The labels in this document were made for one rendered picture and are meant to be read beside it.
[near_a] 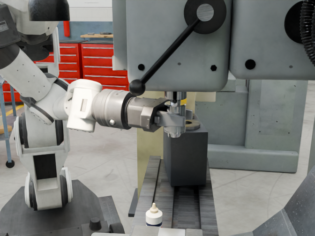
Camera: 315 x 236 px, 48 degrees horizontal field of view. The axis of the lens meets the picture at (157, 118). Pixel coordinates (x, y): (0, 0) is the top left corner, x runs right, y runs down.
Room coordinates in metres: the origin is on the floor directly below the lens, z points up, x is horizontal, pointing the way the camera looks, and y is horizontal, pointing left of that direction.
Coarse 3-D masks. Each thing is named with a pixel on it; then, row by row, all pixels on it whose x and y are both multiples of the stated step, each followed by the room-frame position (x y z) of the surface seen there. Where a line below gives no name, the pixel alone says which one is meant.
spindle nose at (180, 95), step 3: (165, 93) 0.73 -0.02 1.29; (168, 93) 0.72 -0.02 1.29; (171, 93) 0.72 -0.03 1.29; (177, 93) 0.72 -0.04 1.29; (180, 93) 0.72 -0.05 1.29; (183, 93) 0.72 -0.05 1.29; (186, 93) 0.73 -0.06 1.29; (165, 96) 0.73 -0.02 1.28; (168, 96) 0.72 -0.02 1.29; (171, 96) 0.72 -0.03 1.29; (177, 96) 0.72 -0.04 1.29; (180, 96) 0.72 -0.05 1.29; (183, 96) 0.72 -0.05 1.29; (186, 96) 0.73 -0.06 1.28; (168, 99) 0.73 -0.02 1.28; (171, 99) 0.72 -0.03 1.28; (177, 99) 0.72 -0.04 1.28; (180, 99) 0.72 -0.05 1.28; (183, 99) 0.73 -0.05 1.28
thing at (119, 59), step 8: (112, 0) 0.73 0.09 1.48; (120, 0) 0.73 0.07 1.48; (112, 8) 0.73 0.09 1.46; (120, 8) 0.73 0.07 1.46; (112, 16) 0.73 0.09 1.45; (120, 16) 0.73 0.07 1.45; (112, 24) 0.74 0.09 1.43; (120, 24) 0.73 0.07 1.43; (120, 32) 0.73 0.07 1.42; (120, 40) 0.73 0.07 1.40; (120, 48) 0.73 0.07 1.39; (112, 56) 0.73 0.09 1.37; (120, 56) 0.73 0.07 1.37; (112, 64) 0.73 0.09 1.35; (120, 64) 0.73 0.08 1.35
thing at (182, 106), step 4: (168, 104) 0.73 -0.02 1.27; (172, 104) 0.73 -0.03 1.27; (176, 104) 0.73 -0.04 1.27; (180, 104) 0.73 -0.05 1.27; (184, 104) 0.73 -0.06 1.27; (168, 108) 0.72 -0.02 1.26; (172, 108) 0.72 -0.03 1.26; (176, 108) 0.72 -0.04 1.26; (180, 108) 0.72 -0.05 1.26; (184, 108) 0.73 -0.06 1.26
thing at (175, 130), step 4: (172, 112) 0.72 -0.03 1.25; (176, 112) 0.72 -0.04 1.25; (180, 112) 0.72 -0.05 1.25; (184, 112) 0.73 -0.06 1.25; (184, 116) 0.73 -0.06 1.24; (164, 128) 0.74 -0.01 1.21; (168, 128) 0.72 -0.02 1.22; (172, 128) 0.72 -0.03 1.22; (176, 128) 0.72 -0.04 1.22; (180, 128) 0.72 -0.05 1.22; (184, 128) 0.73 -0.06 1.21; (168, 132) 0.72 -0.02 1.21; (172, 132) 0.72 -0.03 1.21; (176, 132) 0.72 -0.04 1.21; (180, 132) 0.72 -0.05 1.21; (184, 132) 0.73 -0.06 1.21
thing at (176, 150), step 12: (192, 120) 1.15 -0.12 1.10; (192, 132) 1.07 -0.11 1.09; (204, 132) 1.07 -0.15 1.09; (168, 144) 1.12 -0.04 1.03; (180, 144) 1.06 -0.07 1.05; (192, 144) 1.07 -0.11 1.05; (204, 144) 1.07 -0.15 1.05; (168, 156) 1.11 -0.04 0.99; (180, 156) 1.06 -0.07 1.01; (192, 156) 1.07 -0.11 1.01; (204, 156) 1.07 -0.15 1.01; (168, 168) 1.11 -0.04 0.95; (180, 168) 1.06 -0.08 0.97; (192, 168) 1.07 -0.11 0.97; (204, 168) 1.07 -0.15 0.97; (180, 180) 1.06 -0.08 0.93; (192, 180) 1.07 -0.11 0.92; (204, 180) 1.07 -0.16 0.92
